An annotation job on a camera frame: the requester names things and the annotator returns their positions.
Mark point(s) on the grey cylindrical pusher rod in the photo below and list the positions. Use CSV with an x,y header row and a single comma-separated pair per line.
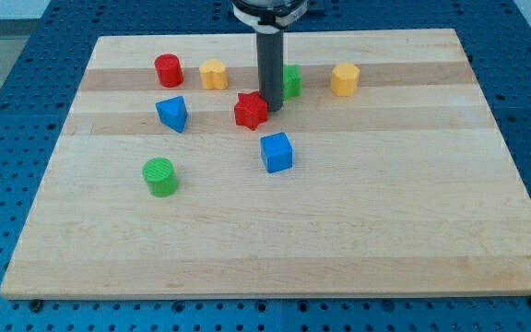
x,y
269,49

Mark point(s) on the yellow hexagon block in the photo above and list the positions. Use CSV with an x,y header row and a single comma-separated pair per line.
x,y
345,79

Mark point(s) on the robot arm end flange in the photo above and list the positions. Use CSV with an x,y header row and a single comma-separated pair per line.
x,y
269,16

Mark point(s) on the yellow heart block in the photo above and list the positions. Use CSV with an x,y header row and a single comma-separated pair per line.
x,y
214,74

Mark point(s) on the blue cube block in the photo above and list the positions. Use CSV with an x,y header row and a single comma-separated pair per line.
x,y
276,152

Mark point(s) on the green cylinder block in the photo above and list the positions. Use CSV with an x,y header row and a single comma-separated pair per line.
x,y
160,177

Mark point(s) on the green star block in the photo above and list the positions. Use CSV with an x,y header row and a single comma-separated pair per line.
x,y
292,81

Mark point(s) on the wooden board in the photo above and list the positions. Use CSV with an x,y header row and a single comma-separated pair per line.
x,y
404,189

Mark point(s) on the red cylinder block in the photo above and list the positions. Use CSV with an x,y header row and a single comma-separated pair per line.
x,y
169,70

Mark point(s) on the red star block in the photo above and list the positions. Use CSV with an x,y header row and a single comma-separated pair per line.
x,y
250,110

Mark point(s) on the blue triangle block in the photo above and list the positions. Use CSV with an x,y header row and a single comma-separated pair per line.
x,y
173,113

